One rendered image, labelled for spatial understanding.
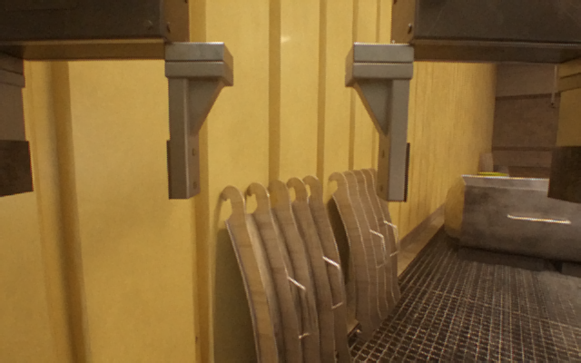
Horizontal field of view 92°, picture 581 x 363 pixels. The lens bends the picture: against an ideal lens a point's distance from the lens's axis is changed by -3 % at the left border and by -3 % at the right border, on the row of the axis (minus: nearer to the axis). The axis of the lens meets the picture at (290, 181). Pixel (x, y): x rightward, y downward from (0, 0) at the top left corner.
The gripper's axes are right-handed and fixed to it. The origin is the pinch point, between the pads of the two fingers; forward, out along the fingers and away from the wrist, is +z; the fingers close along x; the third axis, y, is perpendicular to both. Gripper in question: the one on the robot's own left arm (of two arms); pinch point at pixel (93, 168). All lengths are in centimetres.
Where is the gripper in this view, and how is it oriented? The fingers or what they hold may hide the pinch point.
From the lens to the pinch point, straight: 25.2
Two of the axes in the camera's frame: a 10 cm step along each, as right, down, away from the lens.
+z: -0.1, 9.9, 1.2
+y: 0.1, -1.2, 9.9
